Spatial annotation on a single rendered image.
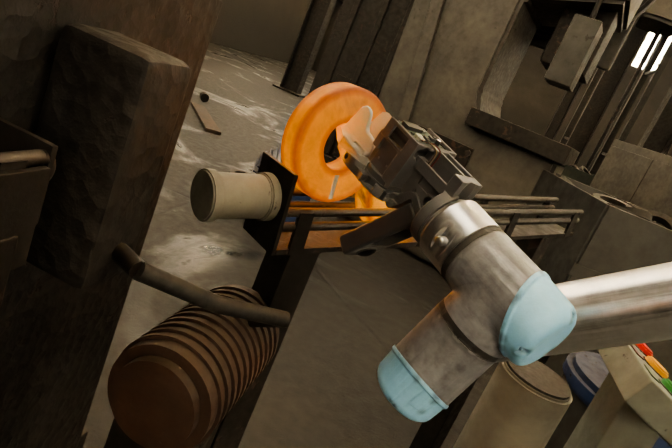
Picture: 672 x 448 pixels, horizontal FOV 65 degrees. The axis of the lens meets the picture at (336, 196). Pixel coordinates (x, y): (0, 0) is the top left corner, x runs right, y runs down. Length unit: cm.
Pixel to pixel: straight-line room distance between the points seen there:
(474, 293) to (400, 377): 11
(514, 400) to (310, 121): 54
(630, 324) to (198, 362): 44
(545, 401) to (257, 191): 55
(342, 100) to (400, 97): 235
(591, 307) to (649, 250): 175
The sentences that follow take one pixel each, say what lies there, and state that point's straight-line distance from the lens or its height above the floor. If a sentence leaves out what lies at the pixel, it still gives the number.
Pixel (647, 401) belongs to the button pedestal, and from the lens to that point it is 91.
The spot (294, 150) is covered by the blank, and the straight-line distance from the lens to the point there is 63.
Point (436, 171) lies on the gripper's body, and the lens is 57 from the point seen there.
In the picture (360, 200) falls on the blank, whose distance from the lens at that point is 75.
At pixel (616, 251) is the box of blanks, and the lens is 230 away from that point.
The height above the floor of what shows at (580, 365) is 43.
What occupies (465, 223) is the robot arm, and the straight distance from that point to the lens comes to 52.
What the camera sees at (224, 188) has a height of 68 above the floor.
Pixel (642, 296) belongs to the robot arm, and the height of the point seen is 76.
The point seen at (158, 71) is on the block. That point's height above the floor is 79.
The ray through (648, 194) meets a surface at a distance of 433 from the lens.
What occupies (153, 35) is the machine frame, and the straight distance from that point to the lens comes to 67.
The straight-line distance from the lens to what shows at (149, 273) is 55.
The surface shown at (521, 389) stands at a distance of 91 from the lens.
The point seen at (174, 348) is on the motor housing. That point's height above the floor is 53.
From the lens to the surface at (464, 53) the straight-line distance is 292.
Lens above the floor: 86
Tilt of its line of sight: 14 degrees down
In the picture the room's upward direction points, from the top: 23 degrees clockwise
